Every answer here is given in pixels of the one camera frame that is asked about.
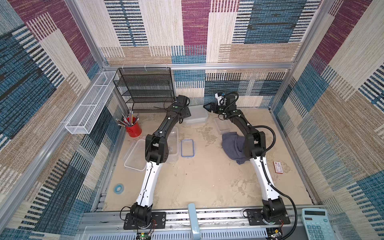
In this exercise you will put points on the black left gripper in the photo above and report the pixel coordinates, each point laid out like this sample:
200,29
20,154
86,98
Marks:
188,112

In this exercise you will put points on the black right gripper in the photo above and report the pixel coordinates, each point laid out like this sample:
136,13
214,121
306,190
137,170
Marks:
212,107

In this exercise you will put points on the lidded green-tinted lunch box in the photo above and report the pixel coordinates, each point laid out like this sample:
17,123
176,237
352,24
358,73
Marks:
199,115

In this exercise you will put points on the small blue-rimmed lunch box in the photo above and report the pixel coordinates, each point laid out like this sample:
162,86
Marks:
223,126

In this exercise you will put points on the large clear plastic lunch box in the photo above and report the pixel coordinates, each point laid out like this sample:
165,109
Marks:
173,145

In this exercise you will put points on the blue-rimmed small box lid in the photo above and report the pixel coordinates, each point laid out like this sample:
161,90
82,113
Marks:
187,148

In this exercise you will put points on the dark blue cloth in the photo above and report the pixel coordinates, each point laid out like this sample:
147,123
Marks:
233,146

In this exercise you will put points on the clear lunch box lid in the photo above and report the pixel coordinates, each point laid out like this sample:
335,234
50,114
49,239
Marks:
135,158

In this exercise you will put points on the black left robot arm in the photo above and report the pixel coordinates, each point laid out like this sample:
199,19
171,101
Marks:
156,154

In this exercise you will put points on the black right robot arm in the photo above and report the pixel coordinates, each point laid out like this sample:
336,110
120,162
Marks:
258,141

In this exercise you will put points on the black mesh shelf rack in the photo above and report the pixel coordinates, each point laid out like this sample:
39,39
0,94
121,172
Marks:
145,90

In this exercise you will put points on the red pen cup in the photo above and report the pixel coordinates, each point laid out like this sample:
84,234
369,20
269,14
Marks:
135,129

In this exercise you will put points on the small red white card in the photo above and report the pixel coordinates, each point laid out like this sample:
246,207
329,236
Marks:
278,167

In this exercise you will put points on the blue tape roll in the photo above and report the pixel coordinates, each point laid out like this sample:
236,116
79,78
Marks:
119,189

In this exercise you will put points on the light blue calculator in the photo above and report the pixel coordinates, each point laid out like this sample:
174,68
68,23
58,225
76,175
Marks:
317,224

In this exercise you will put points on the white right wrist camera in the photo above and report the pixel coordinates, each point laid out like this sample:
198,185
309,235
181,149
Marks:
221,98

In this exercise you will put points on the light blue rail clamp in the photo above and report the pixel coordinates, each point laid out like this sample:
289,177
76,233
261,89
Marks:
194,223

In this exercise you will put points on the white mesh wall basket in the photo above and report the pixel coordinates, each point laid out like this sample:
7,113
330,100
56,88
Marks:
87,113

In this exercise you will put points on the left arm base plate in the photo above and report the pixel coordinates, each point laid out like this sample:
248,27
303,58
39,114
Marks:
156,220

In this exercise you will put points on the aluminium front rail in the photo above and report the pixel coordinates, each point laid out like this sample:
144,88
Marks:
214,223

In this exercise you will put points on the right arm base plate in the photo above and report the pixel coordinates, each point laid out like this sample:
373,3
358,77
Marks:
257,217

